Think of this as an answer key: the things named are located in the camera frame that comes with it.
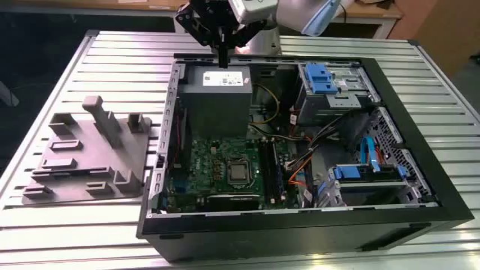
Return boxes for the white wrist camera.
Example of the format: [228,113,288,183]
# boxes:
[228,0,278,25]

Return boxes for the black cable bundle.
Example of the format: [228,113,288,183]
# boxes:
[284,115,345,169]

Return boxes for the orange power wires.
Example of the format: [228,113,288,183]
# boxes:
[286,168,312,186]

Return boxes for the grey power supply unit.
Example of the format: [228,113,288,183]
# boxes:
[177,65,253,138]

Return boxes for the brown wooden cabinet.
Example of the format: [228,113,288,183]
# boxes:
[389,0,480,78]

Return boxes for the silver drive cage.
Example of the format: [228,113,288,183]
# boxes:
[296,63,380,127]

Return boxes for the hard disk in blue carrier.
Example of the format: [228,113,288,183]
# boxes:
[328,164,408,186]

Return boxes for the silver CPU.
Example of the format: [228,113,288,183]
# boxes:
[229,164,249,181]

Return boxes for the black PC case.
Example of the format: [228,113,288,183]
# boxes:
[134,52,476,264]

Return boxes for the green motherboard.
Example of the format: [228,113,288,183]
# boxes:
[164,136,301,212]

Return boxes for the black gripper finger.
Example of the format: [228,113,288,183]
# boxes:
[173,4,225,69]
[224,21,264,69]

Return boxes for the blue data wire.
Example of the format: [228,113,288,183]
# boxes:
[360,137,381,173]

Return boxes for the blue plastic drive latch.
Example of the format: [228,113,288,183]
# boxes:
[305,64,340,95]

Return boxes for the grey parts rack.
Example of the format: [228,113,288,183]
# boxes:
[21,95,158,205]

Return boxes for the black graphics card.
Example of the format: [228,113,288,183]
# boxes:
[205,193,260,212]

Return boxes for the black RAM slot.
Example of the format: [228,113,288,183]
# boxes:
[266,137,273,202]
[261,137,268,199]

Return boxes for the silver disk bay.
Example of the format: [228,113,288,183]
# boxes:
[316,165,432,209]

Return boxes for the grey chair base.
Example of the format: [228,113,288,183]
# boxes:
[0,81,20,107]

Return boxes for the metal CPU socket cover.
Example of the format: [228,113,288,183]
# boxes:
[224,160,253,186]

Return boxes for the wooden desk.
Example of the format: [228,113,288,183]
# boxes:
[0,0,188,33]
[329,0,405,39]

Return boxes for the yellow power wires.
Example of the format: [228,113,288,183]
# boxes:
[250,84,280,126]

